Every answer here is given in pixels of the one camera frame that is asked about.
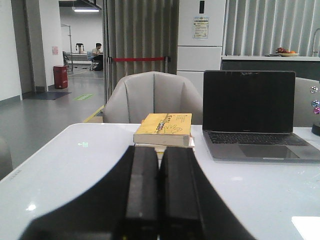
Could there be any red barrier belt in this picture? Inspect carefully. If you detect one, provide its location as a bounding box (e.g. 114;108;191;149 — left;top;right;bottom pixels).
107;56;171;73

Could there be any grey open laptop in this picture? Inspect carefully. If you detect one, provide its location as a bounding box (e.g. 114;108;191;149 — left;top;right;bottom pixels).
202;70;320;163

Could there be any white middle book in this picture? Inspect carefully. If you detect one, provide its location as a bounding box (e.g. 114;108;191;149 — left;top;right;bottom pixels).
135;136;195;148

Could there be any grey upholstered chair left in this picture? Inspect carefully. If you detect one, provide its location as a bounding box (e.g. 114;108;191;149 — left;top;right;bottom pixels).
102;71;203;125

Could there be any metal ferris wheel desk toy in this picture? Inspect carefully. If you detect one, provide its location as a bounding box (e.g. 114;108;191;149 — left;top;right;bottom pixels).
310;85;320;136

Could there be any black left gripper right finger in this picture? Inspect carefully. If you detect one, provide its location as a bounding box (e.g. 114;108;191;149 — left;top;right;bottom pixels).
159;147;254;240

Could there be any white refrigerator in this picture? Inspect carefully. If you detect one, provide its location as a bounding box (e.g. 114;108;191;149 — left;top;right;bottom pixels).
176;0;226;94

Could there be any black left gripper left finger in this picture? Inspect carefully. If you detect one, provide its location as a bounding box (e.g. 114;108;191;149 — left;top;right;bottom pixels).
20;146;159;240

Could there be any grey upholstered chair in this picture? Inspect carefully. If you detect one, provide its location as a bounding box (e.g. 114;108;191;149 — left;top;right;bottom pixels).
102;71;203;125
293;77;320;127

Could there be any red waste bin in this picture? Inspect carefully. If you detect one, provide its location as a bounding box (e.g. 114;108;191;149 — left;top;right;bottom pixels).
53;65;68;89

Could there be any fruit bowl on counter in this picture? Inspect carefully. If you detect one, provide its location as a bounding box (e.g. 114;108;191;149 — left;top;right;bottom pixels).
275;47;300;57

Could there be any seated person in background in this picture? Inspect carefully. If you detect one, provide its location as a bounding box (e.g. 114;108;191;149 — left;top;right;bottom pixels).
91;42;103;71

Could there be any grey upholstered chair right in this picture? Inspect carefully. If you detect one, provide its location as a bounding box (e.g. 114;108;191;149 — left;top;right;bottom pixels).
293;77;320;127

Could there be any dark kitchen counter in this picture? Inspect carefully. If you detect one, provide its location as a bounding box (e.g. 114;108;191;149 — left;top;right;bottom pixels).
220;56;320;80

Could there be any yellow top book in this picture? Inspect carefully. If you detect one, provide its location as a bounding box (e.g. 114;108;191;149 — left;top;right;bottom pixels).
133;113;192;147

